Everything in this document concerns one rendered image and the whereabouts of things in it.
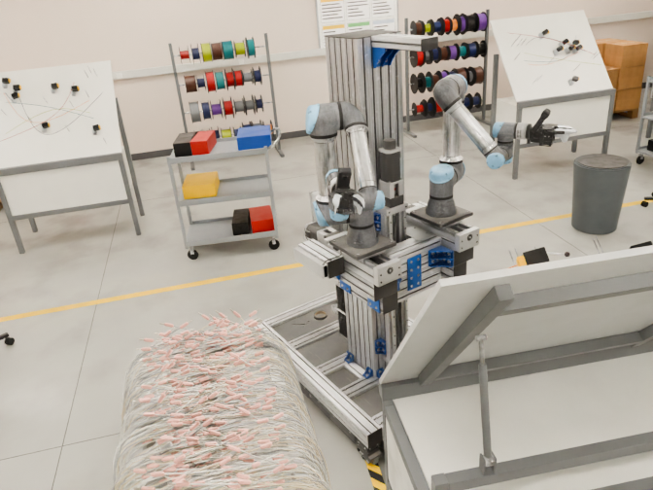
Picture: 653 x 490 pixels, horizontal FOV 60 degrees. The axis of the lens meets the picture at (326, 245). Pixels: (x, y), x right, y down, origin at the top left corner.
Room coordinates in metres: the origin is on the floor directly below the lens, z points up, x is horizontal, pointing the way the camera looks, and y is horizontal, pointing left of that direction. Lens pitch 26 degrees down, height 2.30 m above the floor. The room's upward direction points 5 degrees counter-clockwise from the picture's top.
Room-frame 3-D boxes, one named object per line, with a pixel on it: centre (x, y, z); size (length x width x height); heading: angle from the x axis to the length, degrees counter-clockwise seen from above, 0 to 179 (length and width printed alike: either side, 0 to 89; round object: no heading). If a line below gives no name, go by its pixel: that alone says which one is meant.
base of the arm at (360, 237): (2.37, -0.17, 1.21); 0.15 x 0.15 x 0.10
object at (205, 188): (4.96, 0.81, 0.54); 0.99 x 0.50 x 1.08; 95
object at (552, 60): (6.51, -2.69, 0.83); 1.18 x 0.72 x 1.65; 102
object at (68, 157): (5.65, 2.54, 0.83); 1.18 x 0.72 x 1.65; 100
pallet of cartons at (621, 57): (8.41, -4.04, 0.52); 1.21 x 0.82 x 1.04; 100
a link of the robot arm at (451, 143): (2.74, -0.66, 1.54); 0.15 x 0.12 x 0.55; 147
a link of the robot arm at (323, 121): (2.35, -0.03, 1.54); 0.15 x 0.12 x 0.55; 96
